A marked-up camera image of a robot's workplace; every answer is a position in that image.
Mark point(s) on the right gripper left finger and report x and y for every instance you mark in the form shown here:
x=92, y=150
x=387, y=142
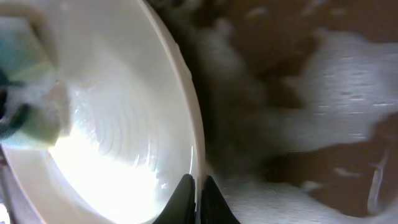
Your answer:
x=180, y=209

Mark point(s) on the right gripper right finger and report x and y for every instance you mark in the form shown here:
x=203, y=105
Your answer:
x=213, y=208

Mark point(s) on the white plate with sauce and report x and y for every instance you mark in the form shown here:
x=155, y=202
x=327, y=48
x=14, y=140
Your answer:
x=131, y=122

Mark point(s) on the green yellow sponge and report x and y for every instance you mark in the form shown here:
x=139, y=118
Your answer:
x=29, y=111

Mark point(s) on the large black plate tray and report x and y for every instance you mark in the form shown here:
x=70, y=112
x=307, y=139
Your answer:
x=299, y=105

